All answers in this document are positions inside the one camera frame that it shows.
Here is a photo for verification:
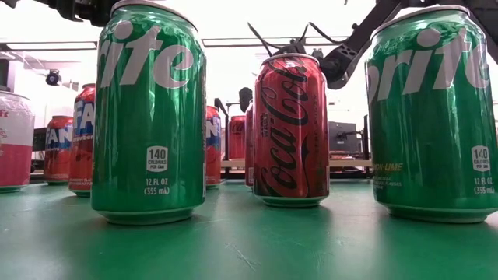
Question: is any wooden shelf black frame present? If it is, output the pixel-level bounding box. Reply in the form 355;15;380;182
212;97;374;180

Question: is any red Fanta strawberry can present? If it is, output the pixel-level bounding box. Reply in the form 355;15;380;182
43;114;75;186
205;104;223;191
68;82;96;198

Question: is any green table mat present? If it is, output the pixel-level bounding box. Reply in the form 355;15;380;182
0;178;498;280

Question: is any green Sprite can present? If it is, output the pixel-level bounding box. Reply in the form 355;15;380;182
90;0;207;226
364;4;498;225

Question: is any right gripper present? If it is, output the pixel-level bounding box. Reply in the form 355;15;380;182
238;38;310;114

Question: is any pink and white can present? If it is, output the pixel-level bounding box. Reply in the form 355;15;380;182
0;90;36;194

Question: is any red Coca-Cola Zero can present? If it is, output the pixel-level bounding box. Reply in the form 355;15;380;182
244;103;256;188
252;53;331;208

